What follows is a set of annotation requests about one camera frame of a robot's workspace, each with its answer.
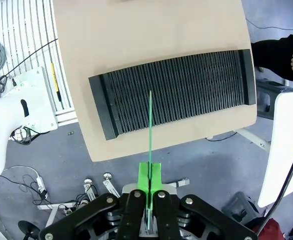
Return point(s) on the black slotted board rack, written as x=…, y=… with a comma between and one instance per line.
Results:
x=176, y=92

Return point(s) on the white side table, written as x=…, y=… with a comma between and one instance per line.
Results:
x=286, y=140

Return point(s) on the green circuit board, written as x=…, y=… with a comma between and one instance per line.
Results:
x=150, y=130

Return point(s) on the person in grey sweater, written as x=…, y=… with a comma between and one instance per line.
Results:
x=271, y=57

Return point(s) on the white power strip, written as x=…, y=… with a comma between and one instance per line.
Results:
x=41, y=186

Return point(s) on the white arm base mount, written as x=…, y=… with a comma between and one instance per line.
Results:
x=41, y=100

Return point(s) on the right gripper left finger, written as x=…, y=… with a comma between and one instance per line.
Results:
x=106, y=217

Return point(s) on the aluminium slotted base plate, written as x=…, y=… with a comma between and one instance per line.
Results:
x=24, y=32

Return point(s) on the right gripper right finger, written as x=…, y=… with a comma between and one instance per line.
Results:
x=186, y=217

